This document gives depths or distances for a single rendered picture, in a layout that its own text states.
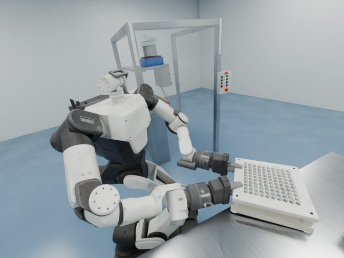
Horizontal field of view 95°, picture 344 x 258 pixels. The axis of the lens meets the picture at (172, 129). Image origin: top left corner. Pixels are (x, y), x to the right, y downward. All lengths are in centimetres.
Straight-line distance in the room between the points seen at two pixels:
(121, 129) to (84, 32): 443
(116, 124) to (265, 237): 65
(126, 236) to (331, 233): 109
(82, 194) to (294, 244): 63
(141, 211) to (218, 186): 28
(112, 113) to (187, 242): 52
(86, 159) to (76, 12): 466
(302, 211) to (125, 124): 67
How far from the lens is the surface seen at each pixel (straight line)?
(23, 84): 500
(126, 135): 68
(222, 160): 74
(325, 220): 80
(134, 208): 53
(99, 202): 48
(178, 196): 61
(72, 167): 54
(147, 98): 88
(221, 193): 64
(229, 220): 69
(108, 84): 69
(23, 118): 516
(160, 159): 229
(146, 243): 132
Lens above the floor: 144
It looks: 26 degrees down
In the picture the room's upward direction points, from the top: 7 degrees counter-clockwise
